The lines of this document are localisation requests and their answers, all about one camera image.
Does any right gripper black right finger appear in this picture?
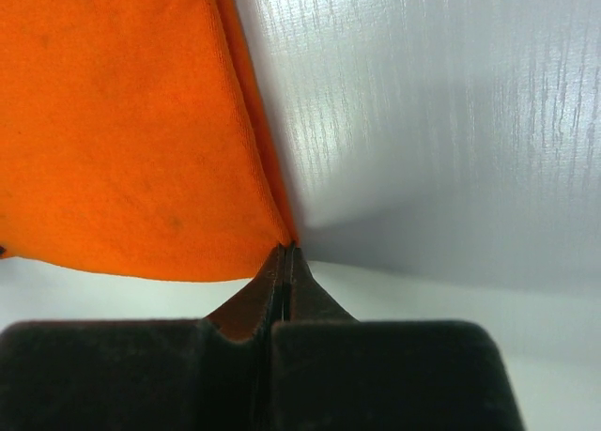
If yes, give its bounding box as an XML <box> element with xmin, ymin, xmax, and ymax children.
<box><xmin>283</xmin><ymin>245</ymin><xmax>357</xmax><ymax>322</ymax></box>

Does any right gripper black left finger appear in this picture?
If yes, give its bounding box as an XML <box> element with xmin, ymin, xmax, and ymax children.
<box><xmin>206</xmin><ymin>245</ymin><xmax>285</xmax><ymax>342</ymax></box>

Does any orange t-shirt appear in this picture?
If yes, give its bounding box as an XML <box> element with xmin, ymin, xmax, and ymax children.
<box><xmin>1</xmin><ymin>0</ymin><xmax>297</xmax><ymax>282</ymax></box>

